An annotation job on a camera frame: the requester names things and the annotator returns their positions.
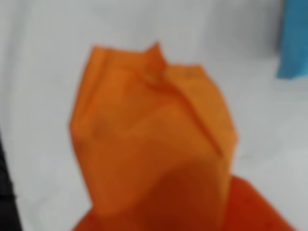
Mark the blue paper packet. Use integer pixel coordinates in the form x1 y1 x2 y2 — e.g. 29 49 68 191
276 0 308 79

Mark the orange paper packet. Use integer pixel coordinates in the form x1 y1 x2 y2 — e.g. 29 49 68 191
68 40 240 231

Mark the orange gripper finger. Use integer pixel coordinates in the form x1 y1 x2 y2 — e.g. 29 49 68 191
71 208 126 231
223 175 298 231

